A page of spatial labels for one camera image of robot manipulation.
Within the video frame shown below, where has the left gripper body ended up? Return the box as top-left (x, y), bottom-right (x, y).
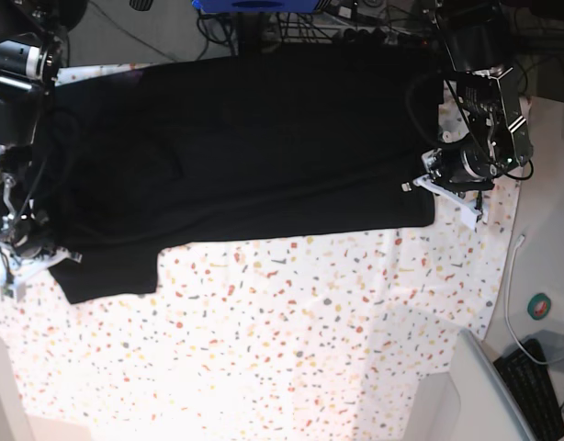
top-left (423, 144), bottom-right (498, 188)

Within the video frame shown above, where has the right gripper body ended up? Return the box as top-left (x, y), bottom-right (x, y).
top-left (8, 215), bottom-right (56, 259)

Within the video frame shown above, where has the black t-shirt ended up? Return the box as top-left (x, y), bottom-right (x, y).
top-left (34, 44), bottom-right (442, 304)

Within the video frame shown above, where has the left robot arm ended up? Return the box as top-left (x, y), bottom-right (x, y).
top-left (405, 1), bottom-right (533, 193)

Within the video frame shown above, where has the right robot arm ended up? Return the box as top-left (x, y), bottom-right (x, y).
top-left (0, 1), bottom-right (67, 259)

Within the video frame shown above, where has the green tape roll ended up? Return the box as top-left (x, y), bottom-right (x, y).
top-left (526, 293), bottom-right (552, 321)

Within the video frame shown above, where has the terrazzo pattern tablecloth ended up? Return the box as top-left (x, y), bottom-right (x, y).
top-left (0, 178), bottom-right (520, 440)

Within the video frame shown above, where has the black keyboard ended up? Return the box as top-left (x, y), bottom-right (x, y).
top-left (494, 349), bottom-right (564, 441)

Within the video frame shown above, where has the grey laptop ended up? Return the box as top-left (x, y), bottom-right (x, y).
top-left (450, 330), bottom-right (536, 440)

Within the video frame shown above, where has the blue device top edge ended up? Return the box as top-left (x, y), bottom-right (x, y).
top-left (192, 0), bottom-right (331, 14)

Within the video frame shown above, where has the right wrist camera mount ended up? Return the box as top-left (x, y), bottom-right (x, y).
top-left (0, 247), bottom-right (83, 301)

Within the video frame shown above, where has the white cable on side table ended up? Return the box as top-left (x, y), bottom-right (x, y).
top-left (504, 233), bottom-right (552, 367)

